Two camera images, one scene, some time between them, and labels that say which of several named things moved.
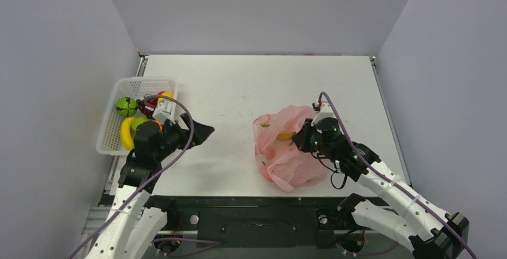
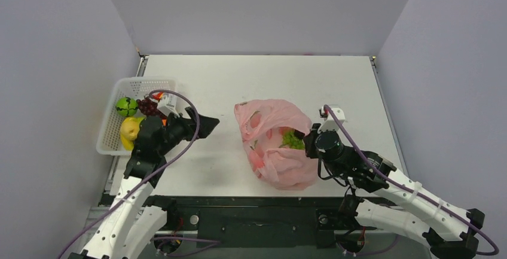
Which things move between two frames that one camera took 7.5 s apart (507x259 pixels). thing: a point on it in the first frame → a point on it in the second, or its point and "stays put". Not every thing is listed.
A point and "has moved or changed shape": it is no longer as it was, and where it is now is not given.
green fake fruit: [126, 106] stays put
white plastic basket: [110, 142] stays put
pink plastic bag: [281, 161] has moved or changed shape
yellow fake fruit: [285, 136] → [129, 130]
